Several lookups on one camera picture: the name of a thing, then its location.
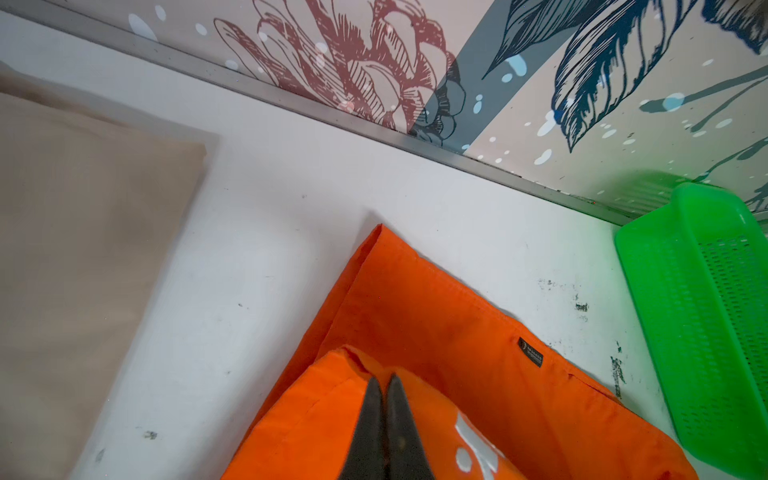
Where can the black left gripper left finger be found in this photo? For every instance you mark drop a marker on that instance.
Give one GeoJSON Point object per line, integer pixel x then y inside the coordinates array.
{"type": "Point", "coordinates": [366, 457]}

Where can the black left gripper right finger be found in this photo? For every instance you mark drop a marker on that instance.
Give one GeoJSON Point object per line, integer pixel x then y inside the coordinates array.
{"type": "Point", "coordinates": [405, 454]}

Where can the orange shorts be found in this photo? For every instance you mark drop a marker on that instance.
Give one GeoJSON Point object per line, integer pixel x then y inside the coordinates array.
{"type": "Point", "coordinates": [488, 398]}

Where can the green plastic basket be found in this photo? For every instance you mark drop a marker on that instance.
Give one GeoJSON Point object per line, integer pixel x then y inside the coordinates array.
{"type": "Point", "coordinates": [697, 272]}

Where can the beige shorts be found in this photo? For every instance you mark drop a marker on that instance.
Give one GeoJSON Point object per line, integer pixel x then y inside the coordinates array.
{"type": "Point", "coordinates": [89, 210]}

